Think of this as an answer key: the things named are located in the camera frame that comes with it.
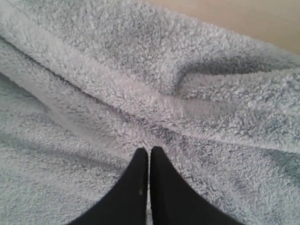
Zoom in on light blue fleece towel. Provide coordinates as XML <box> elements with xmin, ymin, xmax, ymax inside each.
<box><xmin>0</xmin><ymin>0</ymin><xmax>300</xmax><ymax>225</ymax></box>

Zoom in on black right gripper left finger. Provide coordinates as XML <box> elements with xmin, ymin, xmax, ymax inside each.
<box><xmin>70</xmin><ymin>148</ymin><xmax>148</xmax><ymax>225</ymax></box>

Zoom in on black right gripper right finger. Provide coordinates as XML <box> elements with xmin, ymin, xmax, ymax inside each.
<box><xmin>150</xmin><ymin>146</ymin><xmax>241</xmax><ymax>225</ymax></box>

